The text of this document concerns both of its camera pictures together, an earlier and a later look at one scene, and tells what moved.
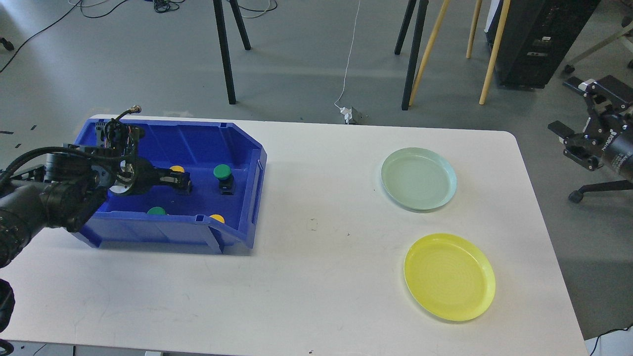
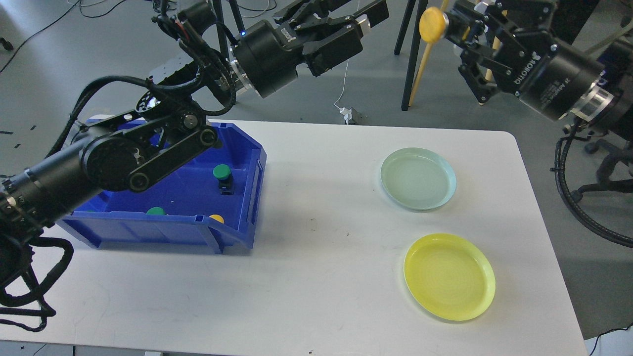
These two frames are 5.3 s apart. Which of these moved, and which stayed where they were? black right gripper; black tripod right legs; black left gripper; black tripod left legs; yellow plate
Moved: black right gripper; black left gripper
Stayed: black tripod right legs; black tripod left legs; yellow plate
